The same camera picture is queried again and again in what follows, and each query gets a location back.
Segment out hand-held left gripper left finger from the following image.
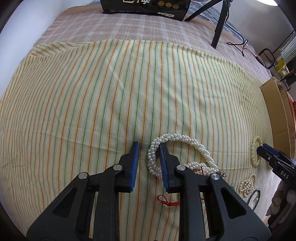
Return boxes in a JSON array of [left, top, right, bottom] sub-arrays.
[[26, 141, 140, 241]]

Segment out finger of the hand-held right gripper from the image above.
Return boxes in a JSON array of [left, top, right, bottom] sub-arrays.
[[256, 143, 282, 167], [275, 151, 296, 169]]

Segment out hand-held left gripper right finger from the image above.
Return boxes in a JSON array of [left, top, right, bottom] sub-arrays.
[[159, 143, 271, 241]]

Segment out cream bead bracelet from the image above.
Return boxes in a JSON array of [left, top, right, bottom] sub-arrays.
[[251, 136, 263, 166]]

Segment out twisted white pearl necklace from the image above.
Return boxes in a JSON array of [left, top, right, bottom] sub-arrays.
[[147, 133, 226, 179]]

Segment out person's right forearm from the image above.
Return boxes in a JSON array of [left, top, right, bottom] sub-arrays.
[[266, 179, 296, 231]]

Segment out dark thin bangle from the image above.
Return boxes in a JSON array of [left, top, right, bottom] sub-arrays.
[[247, 189, 261, 206]]

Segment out brown cardboard box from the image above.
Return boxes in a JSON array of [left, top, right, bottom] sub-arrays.
[[260, 77, 296, 154]]

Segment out yellow striped cloth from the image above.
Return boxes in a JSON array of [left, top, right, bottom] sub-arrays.
[[0, 39, 288, 241]]

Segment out yellow box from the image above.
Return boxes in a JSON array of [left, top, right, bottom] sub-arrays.
[[276, 59, 290, 77]]

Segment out black tripod legs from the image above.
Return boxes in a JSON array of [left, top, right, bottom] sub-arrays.
[[184, 0, 232, 49]]

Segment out pink plaid blanket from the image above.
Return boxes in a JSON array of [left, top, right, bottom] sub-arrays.
[[35, 5, 274, 82]]

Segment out black printed box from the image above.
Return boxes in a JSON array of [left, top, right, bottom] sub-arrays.
[[101, 0, 191, 22]]

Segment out red knotted cord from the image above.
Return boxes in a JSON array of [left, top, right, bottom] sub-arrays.
[[157, 194, 181, 208]]

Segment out small white pearl bracelet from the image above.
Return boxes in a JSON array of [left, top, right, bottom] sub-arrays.
[[239, 174, 257, 198]]

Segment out black metal chair frame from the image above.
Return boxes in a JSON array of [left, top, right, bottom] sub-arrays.
[[257, 48, 276, 69]]

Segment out black cable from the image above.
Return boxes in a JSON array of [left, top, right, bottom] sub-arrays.
[[227, 39, 250, 57]]

